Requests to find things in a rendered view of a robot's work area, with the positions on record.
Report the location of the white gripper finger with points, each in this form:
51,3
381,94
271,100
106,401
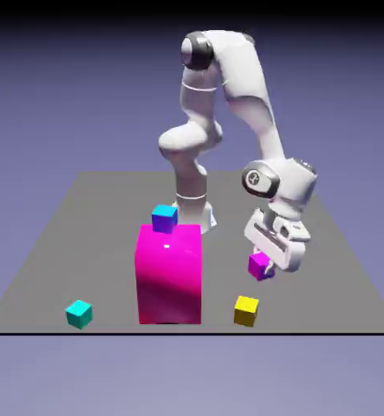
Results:
257,251
270,267

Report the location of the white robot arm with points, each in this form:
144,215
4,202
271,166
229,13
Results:
243,81

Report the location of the small teal cube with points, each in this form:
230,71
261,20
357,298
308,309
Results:
79,314

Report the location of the large pink box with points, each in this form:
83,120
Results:
169,276

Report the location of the small magenta cube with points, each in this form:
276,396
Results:
259,266

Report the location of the small blue cube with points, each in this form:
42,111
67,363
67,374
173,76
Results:
164,219

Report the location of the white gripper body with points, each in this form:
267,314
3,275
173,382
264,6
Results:
272,243

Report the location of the small yellow cube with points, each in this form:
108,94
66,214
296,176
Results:
246,311

